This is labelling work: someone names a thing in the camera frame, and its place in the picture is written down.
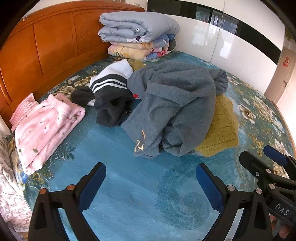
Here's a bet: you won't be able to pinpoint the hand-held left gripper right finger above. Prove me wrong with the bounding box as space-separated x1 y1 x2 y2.
195 163 274 241

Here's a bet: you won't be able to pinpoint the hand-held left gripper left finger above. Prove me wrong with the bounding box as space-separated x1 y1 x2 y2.
28 162 107 241

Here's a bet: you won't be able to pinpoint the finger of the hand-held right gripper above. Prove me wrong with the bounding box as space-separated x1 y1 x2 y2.
263 145 296 180
239 151 281 186

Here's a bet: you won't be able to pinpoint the grey fleece garment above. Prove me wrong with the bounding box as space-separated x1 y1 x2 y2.
121 62 228 159

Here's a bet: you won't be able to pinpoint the teal floral bedspread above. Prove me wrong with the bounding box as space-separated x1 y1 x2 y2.
7 50 290 241

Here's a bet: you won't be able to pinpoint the mustard yellow knitted sweater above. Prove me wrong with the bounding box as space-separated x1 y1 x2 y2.
131 60 239 158

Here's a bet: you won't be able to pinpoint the pink floral folded garment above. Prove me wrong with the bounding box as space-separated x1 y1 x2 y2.
14 94 86 175

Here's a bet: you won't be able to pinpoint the white door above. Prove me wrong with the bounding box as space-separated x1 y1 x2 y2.
264 47 296 112

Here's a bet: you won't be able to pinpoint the pink knit cloth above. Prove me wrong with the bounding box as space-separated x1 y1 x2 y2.
9 93 38 132

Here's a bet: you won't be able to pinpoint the white glossy wardrobe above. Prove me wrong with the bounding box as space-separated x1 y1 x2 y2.
147 0 287 95

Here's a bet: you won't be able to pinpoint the cream floral folded blanket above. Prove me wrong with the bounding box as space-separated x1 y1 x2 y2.
107 42 167 62

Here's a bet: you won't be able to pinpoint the orange wooden headboard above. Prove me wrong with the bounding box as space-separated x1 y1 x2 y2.
0 0 146 126

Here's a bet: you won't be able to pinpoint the blue floral folded blanket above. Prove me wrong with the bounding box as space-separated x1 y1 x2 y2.
139 34 177 62

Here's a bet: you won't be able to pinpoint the light blue folded quilt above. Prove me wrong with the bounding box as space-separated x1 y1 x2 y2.
98 11 181 44

